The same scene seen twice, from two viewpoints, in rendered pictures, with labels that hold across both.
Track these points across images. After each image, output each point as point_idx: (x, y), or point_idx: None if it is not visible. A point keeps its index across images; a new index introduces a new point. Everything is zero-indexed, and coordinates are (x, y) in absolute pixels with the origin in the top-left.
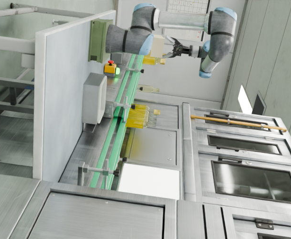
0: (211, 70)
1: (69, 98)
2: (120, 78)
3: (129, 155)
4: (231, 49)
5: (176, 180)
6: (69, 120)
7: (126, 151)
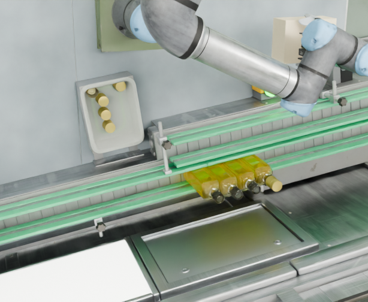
0: (271, 91)
1: None
2: (263, 105)
3: (153, 234)
4: (170, 23)
5: (115, 300)
6: None
7: (160, 227)
